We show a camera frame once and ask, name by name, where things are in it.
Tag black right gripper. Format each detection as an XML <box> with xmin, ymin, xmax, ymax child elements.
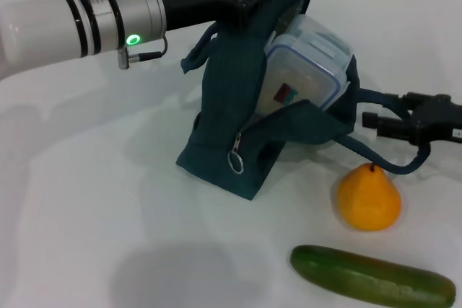
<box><xmin>362</xmin><ymin>92</ymin><xmax>462</xmax><ymax>146</ymax></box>

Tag clear plastic food container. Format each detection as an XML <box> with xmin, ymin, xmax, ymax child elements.
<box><xmin>256</xmin><ymin>14</ymin><xmax>354</xmax><ymax>116</ymax></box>

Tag dark blue fabric bag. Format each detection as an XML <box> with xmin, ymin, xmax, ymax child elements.
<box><xmin>175</xmin><ymin>0</ymin><xmax>432</xmax><ymax>201</ymax></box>

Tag green cucumber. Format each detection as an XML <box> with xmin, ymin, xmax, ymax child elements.
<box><xmin>289</xmin><ymin>245</ymin><xmax>458</xmax><ymax>308</ymax></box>

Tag orange pear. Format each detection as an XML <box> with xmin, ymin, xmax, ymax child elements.
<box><xmin>336</xmin><ymin>162</ymin><xmax>403</xmax><ymax>232</ymax></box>

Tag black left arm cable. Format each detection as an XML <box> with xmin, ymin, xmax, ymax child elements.
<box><xmin>117</xmin><ymin>35</ymin><xmax>169</xmax><ymax>70</ymax></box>

